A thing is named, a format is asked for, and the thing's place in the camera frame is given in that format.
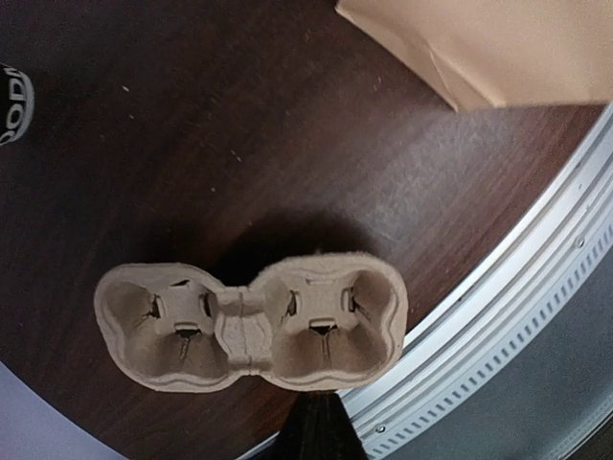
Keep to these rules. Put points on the aluminium frame rail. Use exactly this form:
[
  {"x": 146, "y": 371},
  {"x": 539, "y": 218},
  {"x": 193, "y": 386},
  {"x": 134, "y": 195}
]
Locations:
[{"x": 499, "y": 308}]

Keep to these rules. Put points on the cardboard cup carrier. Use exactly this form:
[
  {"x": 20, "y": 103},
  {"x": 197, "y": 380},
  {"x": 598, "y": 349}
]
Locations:
[{"x": 322, "y": 322}]

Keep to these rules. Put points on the stack of paper cups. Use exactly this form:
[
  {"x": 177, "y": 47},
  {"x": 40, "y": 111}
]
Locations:
[{"x": 17, "y": 104}]

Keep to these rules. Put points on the brown paper bag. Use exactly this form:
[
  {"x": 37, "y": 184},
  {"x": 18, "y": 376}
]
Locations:
[{"x": 494, "y": 54}]

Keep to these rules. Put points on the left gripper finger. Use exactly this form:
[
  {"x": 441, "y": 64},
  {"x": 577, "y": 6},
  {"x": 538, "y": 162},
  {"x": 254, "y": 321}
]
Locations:
[{"x": 319, "y": 427}]

